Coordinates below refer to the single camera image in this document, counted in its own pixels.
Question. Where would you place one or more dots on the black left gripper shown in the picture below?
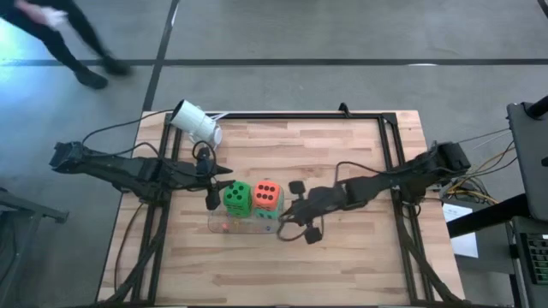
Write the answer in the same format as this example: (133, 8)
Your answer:
(201, 177)

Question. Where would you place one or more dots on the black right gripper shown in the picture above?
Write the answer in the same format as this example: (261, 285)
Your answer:
(327, 201)

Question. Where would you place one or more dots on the large green foam die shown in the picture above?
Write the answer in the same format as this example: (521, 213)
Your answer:
(237, 194)
(238, 213)

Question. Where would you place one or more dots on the large teal foam die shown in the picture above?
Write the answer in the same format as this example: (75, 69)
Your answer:
(267, 215)

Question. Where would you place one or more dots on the large orange foam die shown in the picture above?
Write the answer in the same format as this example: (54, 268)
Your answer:
(267, 194)

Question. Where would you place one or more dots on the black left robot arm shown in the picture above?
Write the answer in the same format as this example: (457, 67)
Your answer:
(120, 171)

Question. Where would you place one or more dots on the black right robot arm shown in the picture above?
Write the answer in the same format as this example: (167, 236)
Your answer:
(411, 175)

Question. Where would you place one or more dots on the black gripper side block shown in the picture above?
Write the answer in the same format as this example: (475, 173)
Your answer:
(296, 187)
(204, 158)
(212, 199)
(313, 235)

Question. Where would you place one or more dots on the clear plastic bin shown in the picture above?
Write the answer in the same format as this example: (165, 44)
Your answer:
(248, 227)

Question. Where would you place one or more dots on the white cylindrical spotlight lamp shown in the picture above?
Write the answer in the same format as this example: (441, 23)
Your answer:
(192, 120)

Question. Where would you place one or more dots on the white paper sheet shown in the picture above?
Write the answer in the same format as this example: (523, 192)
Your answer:
(464, 246)

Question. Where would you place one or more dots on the black stand beam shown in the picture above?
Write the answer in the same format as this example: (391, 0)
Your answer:
(484, 218)

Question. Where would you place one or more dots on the grey metal stand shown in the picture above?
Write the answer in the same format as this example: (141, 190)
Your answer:
(30, 209)

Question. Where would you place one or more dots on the person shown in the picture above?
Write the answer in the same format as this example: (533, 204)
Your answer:
(55, 38)

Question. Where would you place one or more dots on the grey equipment cart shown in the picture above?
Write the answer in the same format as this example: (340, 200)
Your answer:
(531, 162)

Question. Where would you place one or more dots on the black vented box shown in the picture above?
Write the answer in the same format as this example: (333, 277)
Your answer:
(539, 256)

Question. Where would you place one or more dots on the black aluminium table frame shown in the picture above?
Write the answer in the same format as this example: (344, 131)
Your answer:
(299, 116)

